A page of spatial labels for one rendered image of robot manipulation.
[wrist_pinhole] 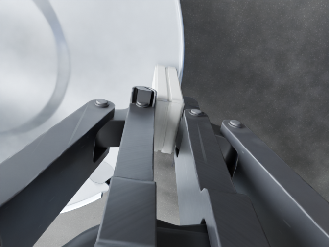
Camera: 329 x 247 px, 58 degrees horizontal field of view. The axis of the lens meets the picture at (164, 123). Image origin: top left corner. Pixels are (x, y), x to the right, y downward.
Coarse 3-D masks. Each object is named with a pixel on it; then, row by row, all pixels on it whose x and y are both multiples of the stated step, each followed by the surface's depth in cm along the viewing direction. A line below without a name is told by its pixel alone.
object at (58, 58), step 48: (0, 0) 19; (48, 0) 19; (96, 0) 19; (144, 0) 19; (0, 48) 20; (48, 48) 20; (96, 48) 21; (144, 48) 21; (0, 96) 21; (48, 96) 21; (96, 96) 22; (0, 144) 24; (96, 192) 26
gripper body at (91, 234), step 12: (96, 228) 7; (168, 228) 7; (180, 228) 8; (192, 228) 8; (204, 228) 8; (72, 240) 7; (84, 240) 7; (168, 240) 7; (180, 240) 7; (192, 240) 7; (204, 240) 7
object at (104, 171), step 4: (100, 164) 25; (104, 164) 25; (108, 164) 25; (96, 168) 25; (100, 168) 25; (104, 168) 25; (108, 168) 25; (112, 168) 25; (96, 172) 25; (100, 172) 25; (104, 172) 25; (108, 172) 25; (112, 172) 25; (92, 176) 25; (96, 176) 25; (100, 176) 25; (104, 176) 25; (108, 176) 25; (96, 180) 25; (100, 180) 25; (104, 180) 25
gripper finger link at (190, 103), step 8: (184, 96) 18; (192, 104) 17; (216, 128) 14; (176, 136) 15; (216, 136) 14; (176, 144) 15; (224, 144) 14; (224, 152) 14; (232, 152) 14; (232, 160) 14
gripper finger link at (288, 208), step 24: (240, 144) 12; (264, 144) 13; (240, 168) 12; (264, 168) 11; (288, 168) 11; (240, 192) 12; (264, 192) 11; (288, 192) 10; (312, 192) 10; (264, 216) 11; (288, 216) 9; (312, 216) 9; (288, 240) 9; (312, 240) 8
